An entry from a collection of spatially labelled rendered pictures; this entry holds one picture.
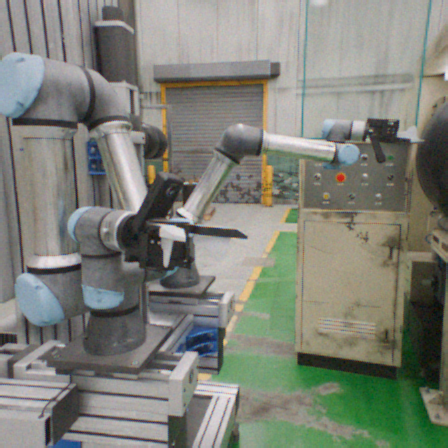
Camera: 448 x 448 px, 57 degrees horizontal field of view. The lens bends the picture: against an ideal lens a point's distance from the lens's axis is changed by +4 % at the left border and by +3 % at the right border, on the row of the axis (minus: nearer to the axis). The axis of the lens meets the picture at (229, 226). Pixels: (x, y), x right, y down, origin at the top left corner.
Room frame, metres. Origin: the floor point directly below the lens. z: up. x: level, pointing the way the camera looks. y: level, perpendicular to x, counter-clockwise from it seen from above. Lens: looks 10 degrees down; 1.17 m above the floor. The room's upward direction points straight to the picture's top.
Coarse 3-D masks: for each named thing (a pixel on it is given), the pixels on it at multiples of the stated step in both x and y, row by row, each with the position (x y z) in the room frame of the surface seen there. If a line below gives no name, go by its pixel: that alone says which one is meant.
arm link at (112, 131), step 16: (96, 80) 0.90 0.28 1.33; (96, 96) 0.89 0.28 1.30; (112, 96) 0.92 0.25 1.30; (96, 112) 0.90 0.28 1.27; (112, 112) 0.91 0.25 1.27; (96, 128) 0.90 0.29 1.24; (112, 128) 0.91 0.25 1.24; (128, 128) 0.94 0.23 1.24; (112, 144) 0.90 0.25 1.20; (128, 144) 0.92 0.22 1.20; (112, 160) 0.89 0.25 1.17; (128, 160) 0.90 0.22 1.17; (112, 176) 0.89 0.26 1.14; (128, 176) 0.88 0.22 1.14; (128, 192) 0.87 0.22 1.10; (144, 192) 0.89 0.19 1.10; (128, 208) 0.87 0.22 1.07
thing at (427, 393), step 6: (420, 390) 1.94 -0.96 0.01; (426, 390) 1.92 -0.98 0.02; (432, 390) 1.94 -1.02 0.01; (438, 390) 1.94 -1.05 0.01; (426, 396) 1.89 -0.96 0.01; (432, 396) 1.89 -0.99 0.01; (426, 402) 1.84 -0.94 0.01; (426, 408) 1.80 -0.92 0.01; (432, 408) 1.79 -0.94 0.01; (438, 408) 1.80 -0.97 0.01; (432, 414) 1.75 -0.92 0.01; (438, 414) 1.73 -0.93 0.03; (444, 414) 1.76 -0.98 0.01; (432, 420) 1.71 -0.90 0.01; (438, 420) 1.71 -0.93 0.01; (444, 420) 1.71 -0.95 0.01
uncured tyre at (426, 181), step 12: (444, 108) 1.50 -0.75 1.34; (432, 120) 1.58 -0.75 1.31; (444, 120) 1.46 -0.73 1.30; (432, 132) 1.49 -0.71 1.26; (444, 132) 1.45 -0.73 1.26; (420, 144) 1.62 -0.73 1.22; (432, 144) 1.47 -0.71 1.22; (444, 144) 1.44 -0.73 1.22; (420, 156) 1.57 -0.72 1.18; (432, 156) 1.47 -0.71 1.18; (444, 156) 1.43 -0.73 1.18; (420, 168) 1.57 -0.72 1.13; (432, 168) 1.47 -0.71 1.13; (444, 168) 1.43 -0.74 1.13; (420, 180) 1.62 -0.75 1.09; (432, 180) 1.47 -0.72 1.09; (444, 180) 1.43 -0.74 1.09; (432, 192) 1.49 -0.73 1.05; (444, 192) 1.44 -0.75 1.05; (444, 204) 1.46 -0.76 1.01
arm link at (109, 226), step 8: (112, 216) 0.71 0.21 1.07; (120, 216) 0.70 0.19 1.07; (104, 224) 0.71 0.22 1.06; (112, 224) 0.70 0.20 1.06; (104, 232) 0.69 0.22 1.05; (112, 232) 0.69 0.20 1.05; (104, 240) 0.71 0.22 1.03; (112, 240) 0.69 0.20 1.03; (112, 248) 0.71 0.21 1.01; (120, 248) 0.70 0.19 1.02
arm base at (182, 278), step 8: (184, 264) 1.40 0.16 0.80; (192, 264) 1.42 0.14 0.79; (176, 272) 1.39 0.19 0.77; (184, 272) 1.39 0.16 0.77; (192, 272) 1.41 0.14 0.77; (160, 280) 1.42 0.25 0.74; (168, 280) 1.39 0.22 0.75; (176, 280) 1.38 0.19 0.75; (184, 280) 1.39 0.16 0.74; (192, 280) 1.40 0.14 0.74; (176, 288) 1.38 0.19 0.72
